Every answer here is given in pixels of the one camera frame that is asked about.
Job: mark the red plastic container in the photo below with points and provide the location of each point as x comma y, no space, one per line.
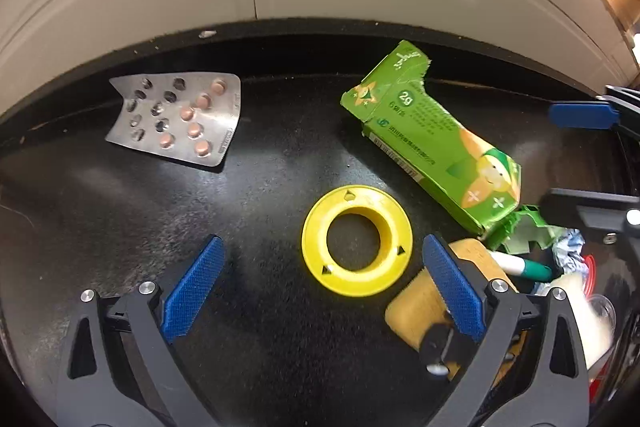
590,267

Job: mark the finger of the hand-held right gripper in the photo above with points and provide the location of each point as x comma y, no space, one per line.
600,212
582,114

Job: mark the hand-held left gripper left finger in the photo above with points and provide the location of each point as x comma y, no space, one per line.
197,292

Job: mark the silver pill blister pack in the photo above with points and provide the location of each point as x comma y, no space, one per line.
175,117

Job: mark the white blue tissue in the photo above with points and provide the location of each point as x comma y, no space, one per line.
567,252

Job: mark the green and white marker pen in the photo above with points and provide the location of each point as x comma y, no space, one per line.
515,264

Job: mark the small white scrap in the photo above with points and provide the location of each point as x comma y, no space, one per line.
205,34

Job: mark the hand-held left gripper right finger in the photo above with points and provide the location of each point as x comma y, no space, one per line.
452,287

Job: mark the yellow sponge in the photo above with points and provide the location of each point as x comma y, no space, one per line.
415,307

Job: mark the green cardboard medicine box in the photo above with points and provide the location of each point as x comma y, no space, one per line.
430,132

